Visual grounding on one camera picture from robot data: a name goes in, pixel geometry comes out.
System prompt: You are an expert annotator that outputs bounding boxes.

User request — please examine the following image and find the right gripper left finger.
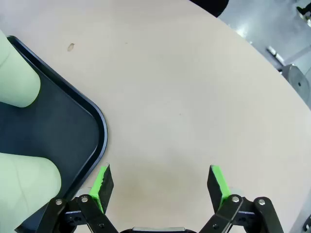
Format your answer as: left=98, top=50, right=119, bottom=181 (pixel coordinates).
left=36, top=164, right=120, bottom=233

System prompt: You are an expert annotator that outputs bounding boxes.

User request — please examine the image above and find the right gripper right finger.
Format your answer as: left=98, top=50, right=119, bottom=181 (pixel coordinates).
left=199, top=165, right=284, bottom=233

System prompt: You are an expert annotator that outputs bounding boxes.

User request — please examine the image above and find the sage green cup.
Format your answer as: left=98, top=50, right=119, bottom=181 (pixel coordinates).
left=0, top=152, right=62, bottom=233

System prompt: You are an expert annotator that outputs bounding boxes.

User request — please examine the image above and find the pale mint green cup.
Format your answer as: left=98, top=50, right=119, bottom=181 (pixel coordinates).
left=0, top=29, right=41, bottom=108

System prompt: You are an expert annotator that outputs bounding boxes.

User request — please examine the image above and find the black plastic tray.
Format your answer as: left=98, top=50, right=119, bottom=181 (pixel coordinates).
left=0, top=35, right=108, bottom=233

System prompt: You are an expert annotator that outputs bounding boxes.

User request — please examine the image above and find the grey metal floor plate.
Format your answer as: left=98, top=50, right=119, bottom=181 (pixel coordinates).
left=283, top=64, right=311, bottom=110

